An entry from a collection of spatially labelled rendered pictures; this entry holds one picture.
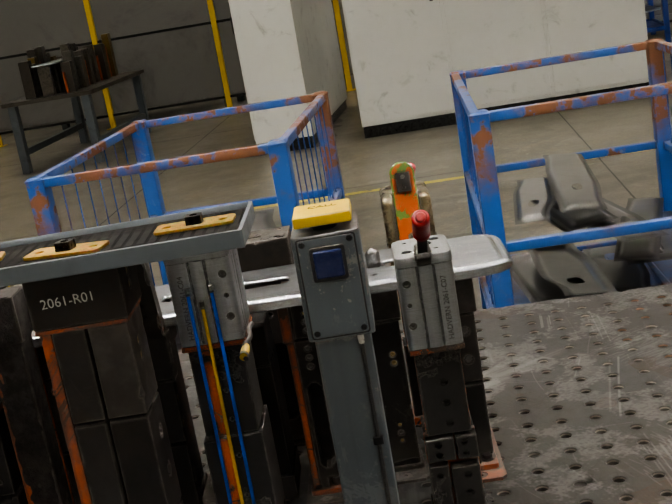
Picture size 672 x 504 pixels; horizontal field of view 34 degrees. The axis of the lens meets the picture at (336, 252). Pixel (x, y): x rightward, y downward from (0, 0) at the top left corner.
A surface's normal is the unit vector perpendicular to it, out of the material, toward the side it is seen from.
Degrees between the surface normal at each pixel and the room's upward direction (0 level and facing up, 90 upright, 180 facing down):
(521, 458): 0
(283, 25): 90
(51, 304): 90
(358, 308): 90
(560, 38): 90
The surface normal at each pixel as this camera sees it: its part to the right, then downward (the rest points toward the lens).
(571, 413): -0.17, -0.95
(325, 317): 0.00, 0.25
